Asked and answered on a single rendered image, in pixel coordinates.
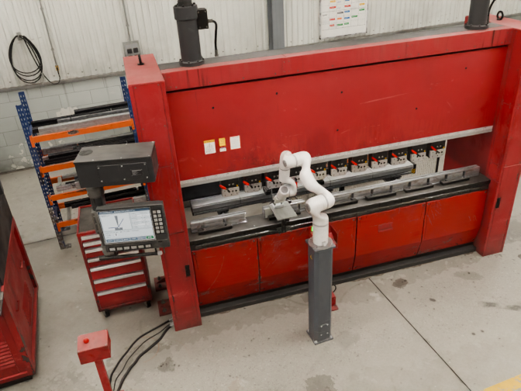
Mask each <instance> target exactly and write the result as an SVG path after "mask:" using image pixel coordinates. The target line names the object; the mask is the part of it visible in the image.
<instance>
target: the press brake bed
mask: <svg viewBox="0 0 521 391"><path fill-rule="evenodd" d="M488 185H489V184H487V185H479V186H475V187H472V188H468V189H461V190H457V191H452V192H446V193H442V194H438V195H432V196H427V197H423V198H419V199H412V200H409V201H404V202H397V203H393V204H389V205H386V206H379V207H375V208H370V209H364V210H360V211H356V212H352V213H345V214H341V215H337V216H330V217H328V218H329V222H331V226H332V227H333V229H334V230H335V231H336V232H337V233H338V240H337V248H334V249H333V277H332V284H334V285H338V284H341V283H345V282H350V281H353V280H357V279H362V278H366V277H369V276H373V275H378V274H383V273H387V272H393V271H396V270H399V269H402V268H408V267H412V266H416V265H421V264H425V263H428V262H431V261H438V260H441V259H445V258H451V257H454V256H458V255H461V254H466V253H469V252H474V251H476V247H475V246H474V245H473V241H474V239H475V238H476V236H477V234H478V231H479V229H480V227H481V220H482V216H483V212H484V208H485V200H486V196H487V193H488ZM386 223H393V224H392V228H393V230H387V231H383V232H380V233H379V232H378V225H382V224H386ZM310 226H312V220H311V221H307V222H303V223H297V224H292V225H288V226H286V233H282V232H281V227H278V228H274V229H270V230H262V231H259V232H255V233H251V234H244V235H240V236H236V237H229V238H225V239H221V240H214V241H210V242H206V243H202V244H196V245H192V246H190V248H191V258H192V263H193V269H194V273H195V283H196V289H197V293H198V303H199V309H200V314H201V317H205V316H208V315H211V314H215V313H221V312H224V311H228V310H233V309H237V308H241V307H245V306H251V305H254V304H258V303H263V302H267V301H270V300H273V299H279V298H283V297H286V296H292V295H295V294H299V293H302V292H308V291H309V253H308V244H307V243H306V242H305V240H306V239H309V238H310Z"/></svg>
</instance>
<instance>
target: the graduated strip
mask: <svg viewBox="0 0 521 391"><path fill-rule="evenodd" d="M492 127H493V126H487V127H482V128H477V129H473V130H465V131H460V132H455V133H447V134H443V135H438V136H433V137H425V138H420V139H416V140H408V141H403V142H398V143H394V144H386V145H381V146H376V147H369V148H364V149H360V150H355V151H347V152H342V153H338V154H329V155H325V156H320V157H312V158H311V161H317V160H322V159H326V158H331V157H339V156H344V155H348V154H356V153H360V152H365V151H373V150H377V149H382V148H386V147H394V146H399V145H404V144H412V143H416V142H421V141H425V140H434V139H438V138H443V137H451V136H455V135H460V134H465V133H473V132H477V131H482V130H490V129H492ZM278 167H279V164H273V165H268V166H263V167H259V168H251V169H247V170H242V171H234V172H229V173H225V174H220V175H212V176H207V177H203V178H194V179H190V180H185V181H180V183H181V185H183V184H188V183H193V182H200V181H205V180H209V179H214V178H222V177H226V176H231V175H239V174H243V173H248V172H253V171H261V170H265V169H270V168H278Z"/></svg>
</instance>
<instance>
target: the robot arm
mask: <svg viewBox="0 0 521 391"><path fill-rule="evenodd" d="M310 164H311V156H310V154H309V153H308V152H306V151H300V152H298V153H294V154H292V153H291V152H290V151H283V152H282V153H281V156H280V163H279V181H280V182H283V183H287V184H289V185H291V187H290V188H289V187H288V186H286V185H283V186H281V187H280V189H279V190H278V193H277V195H276V196H275V197H274V198H273V201H271V203H273V204H274V205H276V203H281V204H282V203H283V202H285V201H286V200H287V199H286V197H290V196H295V195H296V190H297V186H296V184H295V181H294V180H293V179H292V178H290V177H289V175H290V168H293V167H296V166H299V165H300V166H302V170H301V171H300V174H299V177H300V179H301V181H302V184H303V185H304V186H305V188H306V189H308V190H309V191H310V192H314V193H315V194H317V196H314V197H312V198H310V199H308V200H307V201H306V203H305V208H306V210H307V211H308V212H309V213H310V214H311V215H312V237H310V238H309V246H310V247H312V248H314V249H316V250H325V249H328V248H330V247H331V246H332V245H333V240H332V239H331V238H330V237H328V235H329V218H328V216H327V214H325V213H321V211H323V210H325V209H328V208H330V207H332V206H333V205H334V203H335V199H334V197H333V195H332V194H331V193H330V192H329V191H328V190H326V189H325V188H323V187H322V186H321V185H320V184H319V183H318V182H317V181H316V180H315V178H314V176H313V174H312V172H311V170H310Z"/></svg>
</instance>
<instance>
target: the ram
mask: <svg viewBox="0 0 521 391"><path fill-rule="evenodd" d="M507 50H508V47H507V46H505V45H501V46H496V47H485V48H479V49H473V50H462V51H457V52H451V53H445V54H434V55H429V56H422V57H412V58H406V59H400V60H394V61H383V62H378V63H372V64H361V65H355V66H349V67H339V68H333V69H327V70H321V71H310V72H305V73H298V74H287V75H282V76H276V77H270V78H259V79H254V80H248V81H237V82H231V83H225V84H220V85H209V86H203V87H197V88H186V89H181V90H174V91H169V92H166V93H167V102H168V107H169V113H170V118H171V127H172V133H173V138H174V147H175V153H176V158H177V163H178V173H179V178H180V181H185V180H190V179H194V178H203V177H207V176H212V175H220V174H225V173H229V172H234V171H242V170H247V169H251V168H259V167H263V166H268V165H273V164H279V163H280V156H281V153H282V152H283V151H290V152H291V153H292V154H294V153H298V152H300V151H306V152H308V153H309V154H310V156H311V158H312V157H320V156H325V155H329V154H338V153H342V152H347V151H355V150H360V149H364V148H369V147H376V146H381V145H386V144H394V143H398V142H403V141H408V140H416V139H420V138H425V137H433V136H438V135H443V134H447V133H455V132H460V131H465V130H473V129H477V128H482V127H487V126H493V123H494V118H495V111H496V106H497V102H498V98H499V90H500V86H501V82H502V75H503V70H504V66H505V59H506V54H507ZM487 132H492V129H490V130H482V131H477V132H473V133H465V134H460V135H455V136H451V137H443V138H438V139H434V140H425V141H421V142H416V143H412V144H404V145H399V146H394V147H386V148H382V149H377V150H373V151H365V152H360V153H356V154H348V155H344V156H339V157H331V158H326V159H322V160H317V161H311V164H316V163H321V162H325V161H333V160H338V159H342V158H347V157H355V156H359V155H364V154H372V153H377V152H381V151H389V150H394V149H398V148H403V147H411V146H415V145H420V144H428V143H432V142H437V141H442V140H449V139H454V138H458V137H466V136H470V135H475V134H480V133H487ZM234 136H240V148H238V149H233V150H230V141H229V138H230V137H234ZM220 138H225V141H226V146H221V147H225V148H226V151H221V152H220V148H221V147H220V146H219V139H220ZM207 140H214V141H215V148H216V152H215V153H211V154H205V145H204V141H207ZM277 170H279V167H278V168H270V169H265V170H261V171H253V172H248V173H243V174H239V175H231V176H226V177H222V178H214V179H209V180H205V181H200V182H193V183H188V184H183V185H181V188H184V187H188V186H193V185H201V184H205V183H210V182H217V181H222V180H227V179H231V178H239V177H243V176H248V175H256V174H260V173H265V172H269V171H277Z"/></svg>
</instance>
